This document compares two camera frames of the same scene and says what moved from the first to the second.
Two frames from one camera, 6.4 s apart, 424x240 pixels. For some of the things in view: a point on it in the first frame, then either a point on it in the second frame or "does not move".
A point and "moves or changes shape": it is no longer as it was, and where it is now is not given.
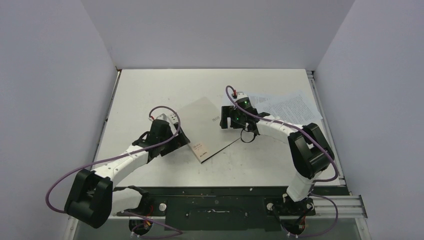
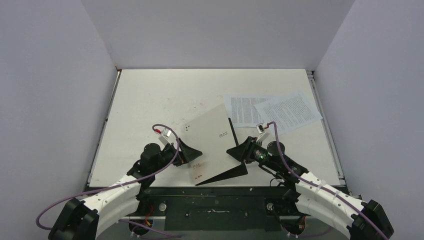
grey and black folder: [200, 121] moves or changes shape
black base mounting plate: [211, 208] does not move
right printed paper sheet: [294, 108] does not move
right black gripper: [230, 114] → [247, 151]
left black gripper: [180, 141] → [186, 154]
